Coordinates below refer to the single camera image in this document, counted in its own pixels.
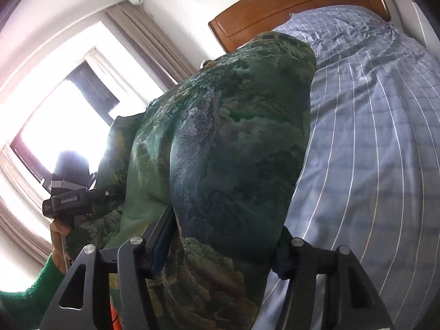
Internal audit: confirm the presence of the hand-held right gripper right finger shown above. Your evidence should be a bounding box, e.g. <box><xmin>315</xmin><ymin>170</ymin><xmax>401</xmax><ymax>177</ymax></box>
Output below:
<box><xmin>273</xmin><ymin>227</ymin><xmax>396</xmax><ymax>330</ymax></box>

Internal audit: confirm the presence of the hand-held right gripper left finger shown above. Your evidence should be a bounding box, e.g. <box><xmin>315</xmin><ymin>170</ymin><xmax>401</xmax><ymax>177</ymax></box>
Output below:
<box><xmin>39</xmin><ymin>205</ymin><xmax>177</xmax><ymax>330</ymax></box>

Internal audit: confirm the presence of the green printed garment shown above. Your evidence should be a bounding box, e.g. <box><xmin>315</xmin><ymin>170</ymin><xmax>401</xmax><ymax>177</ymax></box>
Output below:
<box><xmin>65</xmin><ymin>32</ymin><xmax>317</xmax><ymax>330</ymax></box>

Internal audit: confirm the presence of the person's left hand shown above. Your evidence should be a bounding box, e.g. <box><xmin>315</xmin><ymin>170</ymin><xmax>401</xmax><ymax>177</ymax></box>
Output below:
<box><xmin>49</xmin><ymin>218</ymin><xmax>75</xmax><ymax>276</ymax></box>

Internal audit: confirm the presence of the beige curtain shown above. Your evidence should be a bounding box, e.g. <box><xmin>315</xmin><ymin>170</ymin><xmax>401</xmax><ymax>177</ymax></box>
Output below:
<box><xmin>0</xmin><ymin>144</ymin><xmax>54</xmax><ymax>257</ymax></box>
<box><xmin>106</xmin><ymin>3</ymin><xmax>197</xmax><ymax>88</ymax></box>

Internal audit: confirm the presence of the orange object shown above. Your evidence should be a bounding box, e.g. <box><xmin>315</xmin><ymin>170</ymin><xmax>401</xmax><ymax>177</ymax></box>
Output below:
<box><xmin>109</xmin><ymin>301</ymin><xmax>122</xmax><ymax>330</ymax></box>

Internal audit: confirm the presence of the window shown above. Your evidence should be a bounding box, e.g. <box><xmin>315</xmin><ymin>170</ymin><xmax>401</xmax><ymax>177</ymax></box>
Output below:
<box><xmin>10</xmin><ymin>21</ymin><xmax>166</xmax><ymax>188</ymax></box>

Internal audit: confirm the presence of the blue checked bed sheet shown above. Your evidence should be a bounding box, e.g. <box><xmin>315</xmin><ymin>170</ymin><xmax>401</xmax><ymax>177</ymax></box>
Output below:
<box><xmin>261</xmin><ymin>5</ymin><xmax>440</xmax><ymax>330</ymax></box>

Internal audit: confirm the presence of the wooden headboard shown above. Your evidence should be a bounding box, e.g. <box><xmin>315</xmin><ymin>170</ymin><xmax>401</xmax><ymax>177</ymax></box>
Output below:
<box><xmin>208</xmin><ymin>0</ymin><xmax>392</xmax><ymax>53</ymax></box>

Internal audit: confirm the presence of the white nightstand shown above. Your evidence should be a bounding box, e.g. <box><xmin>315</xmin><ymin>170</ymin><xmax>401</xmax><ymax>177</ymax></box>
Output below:
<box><xmin>388</xmin><ymin>0</ymin><xmax>439</xmax><ymax>49</ymax></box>

